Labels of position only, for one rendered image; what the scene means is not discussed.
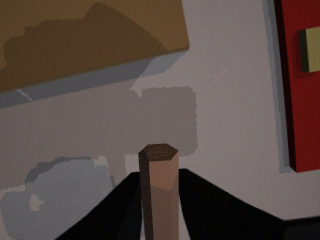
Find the brown-handled awl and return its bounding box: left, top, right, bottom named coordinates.
left=138, top=143, right=179, bottom=240

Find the brown rectangular panel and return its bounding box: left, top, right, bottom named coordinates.
left=0, top=0, right=190, bottom=94

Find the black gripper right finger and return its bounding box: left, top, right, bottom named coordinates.
left=179, top=169, right=320, bottom=240

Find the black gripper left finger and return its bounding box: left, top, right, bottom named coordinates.
left=55, top=172, right=142, bottom=240

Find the dark red flat bar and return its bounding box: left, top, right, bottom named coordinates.
left=274, top=0, right=320, bottom=172

